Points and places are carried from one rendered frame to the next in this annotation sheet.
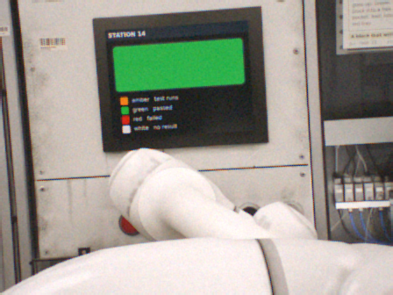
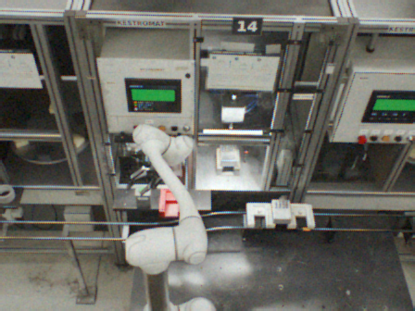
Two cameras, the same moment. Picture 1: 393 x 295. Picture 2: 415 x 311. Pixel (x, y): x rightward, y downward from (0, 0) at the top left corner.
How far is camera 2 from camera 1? 1.61 m
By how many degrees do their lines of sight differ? 45
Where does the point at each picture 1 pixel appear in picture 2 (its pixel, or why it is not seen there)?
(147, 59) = (143, 93)
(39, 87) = (106, 93)
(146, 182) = (144, 142)
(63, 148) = (115, 108)
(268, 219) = (179, 146)
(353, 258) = (189, 242)
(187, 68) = (156, 95)
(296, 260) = (179, 242)
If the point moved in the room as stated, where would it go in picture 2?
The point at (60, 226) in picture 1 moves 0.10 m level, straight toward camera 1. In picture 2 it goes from (114, 126) to (118, 141)
